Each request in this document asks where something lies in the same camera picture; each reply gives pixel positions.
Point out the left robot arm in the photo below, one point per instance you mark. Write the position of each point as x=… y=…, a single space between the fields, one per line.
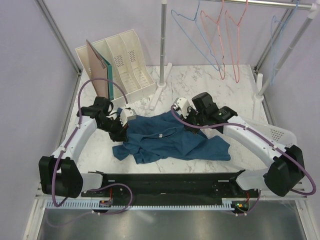
x=59 y=174

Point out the white plastic laundry basket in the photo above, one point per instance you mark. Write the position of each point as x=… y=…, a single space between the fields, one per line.
x=260 y=138

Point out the blue wire hanger right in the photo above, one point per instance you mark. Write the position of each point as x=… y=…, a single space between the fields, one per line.
x=275 y=44

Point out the white plastic file organizer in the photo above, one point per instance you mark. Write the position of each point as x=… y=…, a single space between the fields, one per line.
x=124 y=52

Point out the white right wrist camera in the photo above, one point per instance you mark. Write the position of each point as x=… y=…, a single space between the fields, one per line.
x=182 y=104

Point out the pink wire hanger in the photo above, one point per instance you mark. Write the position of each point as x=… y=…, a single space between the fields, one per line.
x=233 y=27
x=212 y=31

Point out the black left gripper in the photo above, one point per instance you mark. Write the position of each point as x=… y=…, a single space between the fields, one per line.
x=120 y=135

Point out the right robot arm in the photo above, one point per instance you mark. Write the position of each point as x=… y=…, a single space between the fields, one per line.
x=284 y=164

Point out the teal folder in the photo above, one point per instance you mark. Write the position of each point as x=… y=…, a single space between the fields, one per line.
x=109 y=77

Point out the pink wire hanger left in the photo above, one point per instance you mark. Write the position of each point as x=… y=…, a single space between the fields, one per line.
x=212 y=31

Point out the blue wire hanger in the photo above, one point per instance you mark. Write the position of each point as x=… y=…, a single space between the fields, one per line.
x=275 y=44
x=190 y=26

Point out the blue t shirt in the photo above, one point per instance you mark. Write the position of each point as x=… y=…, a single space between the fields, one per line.
x=150 y=139

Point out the brown cardboard folder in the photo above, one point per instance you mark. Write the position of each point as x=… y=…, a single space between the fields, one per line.
x=98 y=69

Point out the blue wire hanger left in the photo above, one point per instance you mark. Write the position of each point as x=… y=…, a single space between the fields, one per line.
x=190 y=26

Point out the white clothes rack foot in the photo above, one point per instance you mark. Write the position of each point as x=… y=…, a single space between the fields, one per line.
x=161 y=85

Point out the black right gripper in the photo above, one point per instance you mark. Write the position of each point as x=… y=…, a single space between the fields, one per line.
x=192 y=129

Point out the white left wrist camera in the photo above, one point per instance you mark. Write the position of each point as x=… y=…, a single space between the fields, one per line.
x=126 y=114

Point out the white slotted cable duct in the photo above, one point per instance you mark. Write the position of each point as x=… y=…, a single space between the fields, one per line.
x=91 y=204

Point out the pink wire hanger right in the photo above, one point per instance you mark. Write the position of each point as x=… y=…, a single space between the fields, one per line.
x=233 y=27

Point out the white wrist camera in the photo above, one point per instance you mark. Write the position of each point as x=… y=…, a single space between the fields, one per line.
x=182 y=104
x=126 y=114

